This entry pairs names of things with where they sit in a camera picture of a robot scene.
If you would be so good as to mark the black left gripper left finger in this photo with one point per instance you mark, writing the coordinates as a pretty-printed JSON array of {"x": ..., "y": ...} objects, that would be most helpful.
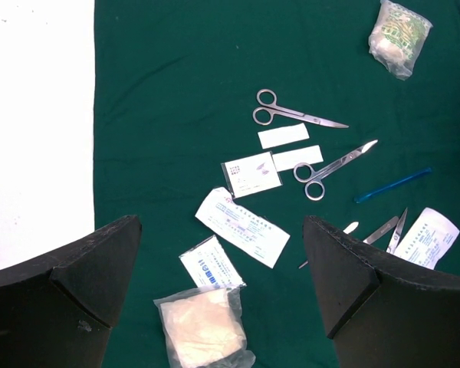
[{"x": 58, "y": 309}]

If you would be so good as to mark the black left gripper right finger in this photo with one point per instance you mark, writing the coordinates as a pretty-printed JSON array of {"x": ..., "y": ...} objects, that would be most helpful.
[{"x": 379, "y": 310}]

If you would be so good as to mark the blue plastic scalpel handle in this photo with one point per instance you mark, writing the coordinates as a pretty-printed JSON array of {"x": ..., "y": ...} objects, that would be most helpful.
[{"x": 368, "y": 195}]

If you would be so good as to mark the green surgical drape cloth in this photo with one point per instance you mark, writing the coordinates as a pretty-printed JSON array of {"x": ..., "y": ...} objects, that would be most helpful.
[{"x": 176, "y": 85}]

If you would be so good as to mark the white blue pouch right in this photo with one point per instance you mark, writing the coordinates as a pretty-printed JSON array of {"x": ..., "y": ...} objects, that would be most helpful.
[{"x": 427, "y": 241}]

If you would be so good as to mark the long white blue pouch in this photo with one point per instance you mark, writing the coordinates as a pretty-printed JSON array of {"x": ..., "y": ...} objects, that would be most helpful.
[{"x": 249, "y": 232}]

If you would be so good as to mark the clear bag beige gauze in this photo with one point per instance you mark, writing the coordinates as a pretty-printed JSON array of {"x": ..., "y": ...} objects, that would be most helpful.
[{"x": 203, "y": 328}]

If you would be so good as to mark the small white blue packet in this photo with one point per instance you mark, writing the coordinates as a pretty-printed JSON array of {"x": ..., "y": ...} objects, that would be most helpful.
[{"x": 209, "y": 266}]

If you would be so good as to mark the white paper strip lower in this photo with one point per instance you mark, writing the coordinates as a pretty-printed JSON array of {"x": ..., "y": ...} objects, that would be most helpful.
[{"x": 288, "y": 160}]

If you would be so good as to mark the white paper strip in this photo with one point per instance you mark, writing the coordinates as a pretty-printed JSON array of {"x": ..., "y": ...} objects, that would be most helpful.
[
  {"x": 283, "y": 135},
  {"x": 288, "y": 160}
]

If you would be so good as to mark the small suture needle packet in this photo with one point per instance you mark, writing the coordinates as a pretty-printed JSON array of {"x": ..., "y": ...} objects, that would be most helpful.
[{"x": 250, "y": 175}]

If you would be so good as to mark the white paper strip upper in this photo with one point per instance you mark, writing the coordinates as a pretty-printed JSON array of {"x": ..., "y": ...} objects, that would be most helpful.
[{"x": 283, "y": 135}]

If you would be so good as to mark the curved steel scissors upper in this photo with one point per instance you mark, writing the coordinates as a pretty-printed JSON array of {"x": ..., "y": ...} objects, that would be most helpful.
[{"x": 272, "y": 109}]

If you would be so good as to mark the green printed gauze packet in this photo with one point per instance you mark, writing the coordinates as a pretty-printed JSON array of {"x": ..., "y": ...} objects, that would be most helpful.
[{"x": 397, "y": 38}]

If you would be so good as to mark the steel scalpel handle long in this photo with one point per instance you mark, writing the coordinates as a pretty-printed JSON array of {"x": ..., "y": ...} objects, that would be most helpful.
[{"x": 382, "y": 230}]

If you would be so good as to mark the steel scalpel handle short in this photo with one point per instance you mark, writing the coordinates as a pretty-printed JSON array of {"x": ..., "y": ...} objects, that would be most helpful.
[{"x": 350, "y": 228}]

